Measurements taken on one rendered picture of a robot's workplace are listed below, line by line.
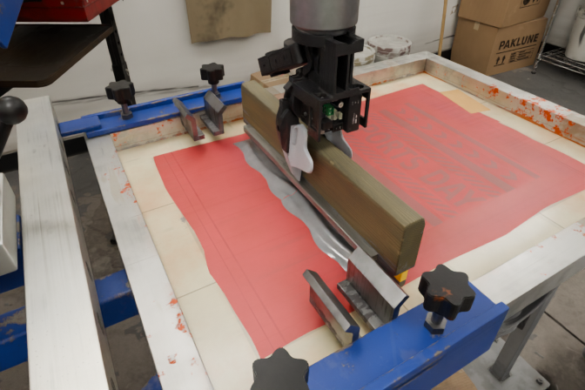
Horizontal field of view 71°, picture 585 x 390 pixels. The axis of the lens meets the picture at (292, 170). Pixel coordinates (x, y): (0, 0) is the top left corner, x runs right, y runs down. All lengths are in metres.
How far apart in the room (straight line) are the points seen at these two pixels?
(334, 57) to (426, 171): 0.31
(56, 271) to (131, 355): 1.21
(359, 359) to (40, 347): 0.26
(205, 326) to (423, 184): 0.38
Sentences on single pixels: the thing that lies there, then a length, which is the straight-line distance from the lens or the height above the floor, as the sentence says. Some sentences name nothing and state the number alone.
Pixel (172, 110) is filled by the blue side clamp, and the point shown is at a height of 1.00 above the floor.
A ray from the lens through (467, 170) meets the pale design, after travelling 0.72.
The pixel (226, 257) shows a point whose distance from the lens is 0.53.
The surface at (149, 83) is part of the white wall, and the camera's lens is 2.64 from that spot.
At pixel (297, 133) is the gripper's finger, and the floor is 1.07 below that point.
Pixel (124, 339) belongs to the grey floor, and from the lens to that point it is 1.69.
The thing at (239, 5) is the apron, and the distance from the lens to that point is 2.61.
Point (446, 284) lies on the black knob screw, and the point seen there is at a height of 1.06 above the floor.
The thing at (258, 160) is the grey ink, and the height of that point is 0.96.
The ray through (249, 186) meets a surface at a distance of 0.63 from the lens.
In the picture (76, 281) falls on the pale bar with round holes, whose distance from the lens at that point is 0.43.
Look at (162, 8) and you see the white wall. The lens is 2.54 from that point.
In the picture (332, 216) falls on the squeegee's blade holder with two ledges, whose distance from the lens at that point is 0.52.
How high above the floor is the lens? 1.34
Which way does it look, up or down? 35 degrees down
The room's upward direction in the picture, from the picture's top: straight up
